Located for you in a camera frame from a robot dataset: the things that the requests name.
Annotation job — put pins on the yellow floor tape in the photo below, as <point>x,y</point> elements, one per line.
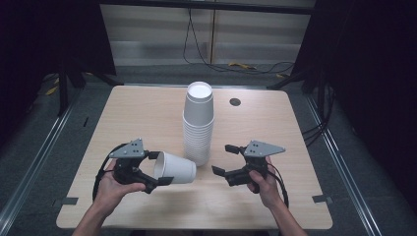
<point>51,90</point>

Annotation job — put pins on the stack of white paper cups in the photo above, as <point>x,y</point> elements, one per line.
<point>198,131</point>

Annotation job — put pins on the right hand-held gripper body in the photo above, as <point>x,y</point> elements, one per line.
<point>259,157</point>

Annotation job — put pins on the single white paper cup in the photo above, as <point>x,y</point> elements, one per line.
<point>177,168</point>

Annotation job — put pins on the person's left hand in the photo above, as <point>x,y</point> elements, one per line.
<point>111,193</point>

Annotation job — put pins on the dark round table grommet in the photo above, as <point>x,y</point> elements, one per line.
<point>235,102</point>

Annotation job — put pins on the person's right hand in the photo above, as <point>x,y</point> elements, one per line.
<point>267,190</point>

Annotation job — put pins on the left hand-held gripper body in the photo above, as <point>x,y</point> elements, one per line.
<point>131,164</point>

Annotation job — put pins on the yellow object on floor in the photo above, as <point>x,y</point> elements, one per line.
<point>242,65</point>

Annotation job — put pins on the black curtain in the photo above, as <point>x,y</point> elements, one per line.
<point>49,39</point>
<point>370,82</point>

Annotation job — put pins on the metal floor rail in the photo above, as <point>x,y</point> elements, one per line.
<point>36,157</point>
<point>341,157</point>

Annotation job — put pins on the grey tape strip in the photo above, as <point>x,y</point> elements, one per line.
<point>67,201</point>
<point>322,198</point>

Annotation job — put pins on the black metal stand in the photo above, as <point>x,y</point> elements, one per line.
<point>63,91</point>

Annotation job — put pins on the black overhead bar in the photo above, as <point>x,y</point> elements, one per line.
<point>209,6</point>

